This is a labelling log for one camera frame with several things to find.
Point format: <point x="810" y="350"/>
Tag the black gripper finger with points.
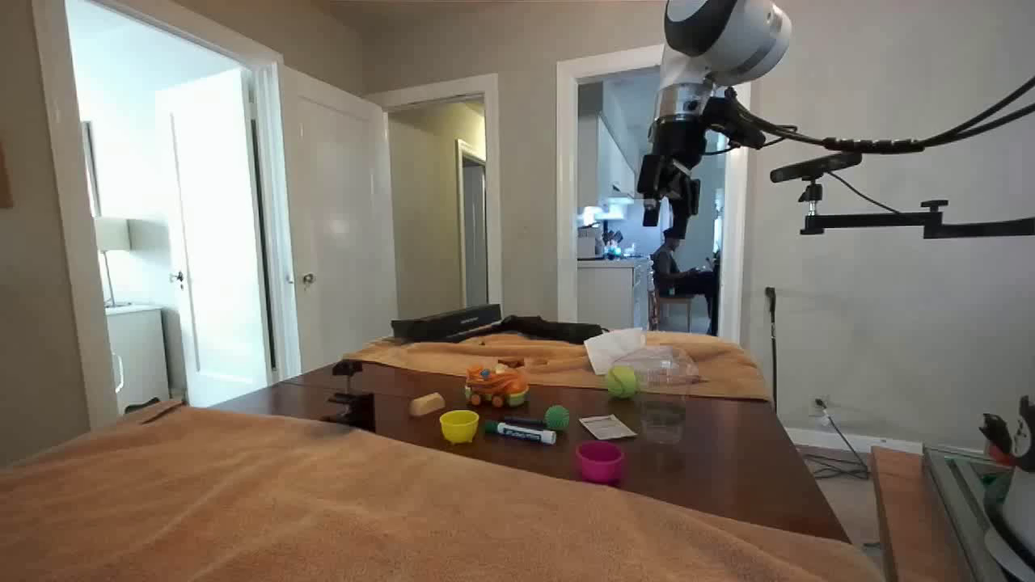
<point x="652" y="211"/>
<point x="678" y="225"/>

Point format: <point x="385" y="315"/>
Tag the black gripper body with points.
<point x="678" y="148"/>

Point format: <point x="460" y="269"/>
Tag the small green ball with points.
<point x="556" y="419"/>

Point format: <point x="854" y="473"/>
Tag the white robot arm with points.
<point x="708" y="49"/>

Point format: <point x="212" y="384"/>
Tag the yellow-green tennis ball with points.
<point x="621" y="384"/>

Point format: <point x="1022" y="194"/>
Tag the pink bowl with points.
<point x="598" y="462"/>

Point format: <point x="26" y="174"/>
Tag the yellow bowl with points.
<point x="460" y="423"/>

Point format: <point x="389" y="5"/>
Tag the person in dark clothes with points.
<point x="675" y="282"/>

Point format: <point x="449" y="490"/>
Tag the black stand pole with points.
<point x="774" y="343"/>

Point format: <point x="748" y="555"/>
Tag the clear plastic container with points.
<point x="664" y="367"/>

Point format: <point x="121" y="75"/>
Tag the orange towel far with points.
<point x="723" y="371"/>

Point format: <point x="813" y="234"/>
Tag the black dark cloth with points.
<point x="540" y="328"/>

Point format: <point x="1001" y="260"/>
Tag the clear glass cup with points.
<point x="664" y="421"/>

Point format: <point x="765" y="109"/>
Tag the black long case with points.
<point x="446" y="323"/>

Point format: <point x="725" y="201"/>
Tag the white card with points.
<point x="607" y="428"/>

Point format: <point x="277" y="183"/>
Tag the orange toy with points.
<point x="496" y="387"/>

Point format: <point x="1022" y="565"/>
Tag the marker pen with green cap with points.
<point x="516" y="431"/>

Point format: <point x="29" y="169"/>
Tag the wooden block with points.
<point x="428" y="405"/>

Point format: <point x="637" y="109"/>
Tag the white open door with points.
<point x="341" y="218"/>

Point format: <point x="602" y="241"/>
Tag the black clamp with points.
<point x="355" y="408"/>

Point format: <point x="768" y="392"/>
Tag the orange towel foreground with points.
<point x="207" y="497"/>

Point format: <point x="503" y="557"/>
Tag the black camera on boom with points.
<point x="817" y="167"/>

